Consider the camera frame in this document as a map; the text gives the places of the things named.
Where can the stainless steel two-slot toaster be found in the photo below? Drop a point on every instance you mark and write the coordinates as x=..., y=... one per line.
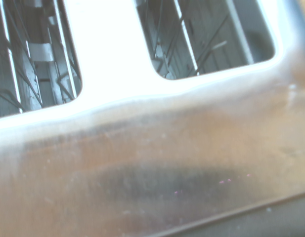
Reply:
x=152, y=123

